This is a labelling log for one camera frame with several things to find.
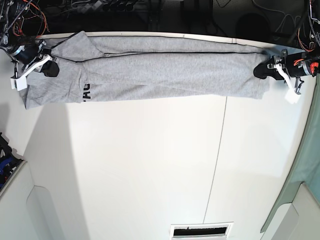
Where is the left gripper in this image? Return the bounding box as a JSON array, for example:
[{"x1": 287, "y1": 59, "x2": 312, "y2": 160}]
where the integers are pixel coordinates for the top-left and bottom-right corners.
[{"x1": 253, "y1": 51, "x2": 320, "y2": 81}]

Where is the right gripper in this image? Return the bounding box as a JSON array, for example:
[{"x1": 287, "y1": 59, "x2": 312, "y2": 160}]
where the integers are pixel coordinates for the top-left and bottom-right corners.
[{"x1": 8, "y1": 42, "x2": 60, "y2": 78}]

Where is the grey t-shirt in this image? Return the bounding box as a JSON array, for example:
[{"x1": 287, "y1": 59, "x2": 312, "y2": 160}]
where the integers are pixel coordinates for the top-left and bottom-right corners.
[{"x1": 19, "y1": 32, "x2": 270, "y2": 109}]

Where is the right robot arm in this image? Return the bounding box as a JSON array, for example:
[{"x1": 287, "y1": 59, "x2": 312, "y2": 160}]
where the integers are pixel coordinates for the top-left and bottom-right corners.
[{"x1": 0, "y1": 0, "x2": 60, "y2": 79}]

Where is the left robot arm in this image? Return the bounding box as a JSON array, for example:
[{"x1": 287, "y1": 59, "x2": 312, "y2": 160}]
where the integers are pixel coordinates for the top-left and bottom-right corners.
[{"x1": 253, "y1": 0, "x2": 320, "y2": 81}]

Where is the white slotted vent panel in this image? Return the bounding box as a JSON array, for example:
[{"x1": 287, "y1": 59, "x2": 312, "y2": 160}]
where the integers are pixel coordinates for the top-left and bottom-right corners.
[{"x1": 169, "y1": 222, "x2": 234, "y2": 240}]

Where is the blue and black cable bundle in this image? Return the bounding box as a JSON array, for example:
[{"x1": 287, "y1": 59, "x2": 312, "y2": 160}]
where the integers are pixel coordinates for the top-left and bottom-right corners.
[{"x1": 0, "y1": 132, "x2": 23, "y2": 192}]

